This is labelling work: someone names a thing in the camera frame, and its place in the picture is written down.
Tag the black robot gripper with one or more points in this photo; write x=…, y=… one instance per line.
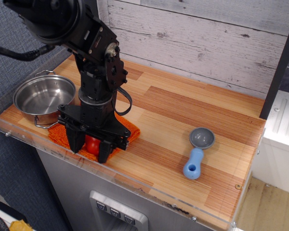
x=96, y=121

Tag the red toy hot dog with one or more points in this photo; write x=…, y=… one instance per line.
x=92, y=145

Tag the orange cloth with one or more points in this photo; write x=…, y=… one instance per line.
x=57, y=134

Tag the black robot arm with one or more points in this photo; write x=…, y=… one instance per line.
x=73, y=24

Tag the stainless steel pot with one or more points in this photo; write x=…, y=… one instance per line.
x=39, y=97

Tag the clear acrylic edge guard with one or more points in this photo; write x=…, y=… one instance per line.
x=167, y=106

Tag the grey toy fridge cabinet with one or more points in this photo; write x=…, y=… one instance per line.
x=73, y=180

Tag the silver dispenser button panel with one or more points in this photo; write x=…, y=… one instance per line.
x=111, y=215

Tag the yellow tape piece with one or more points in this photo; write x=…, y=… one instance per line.
x=20, y=225

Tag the blue grey ice cream scoop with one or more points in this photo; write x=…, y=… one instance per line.
x=201, y=139

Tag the white ridged cabinet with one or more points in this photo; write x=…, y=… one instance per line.
x=271, y=162

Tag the black vertical post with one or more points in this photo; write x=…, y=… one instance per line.
x=276, y=81

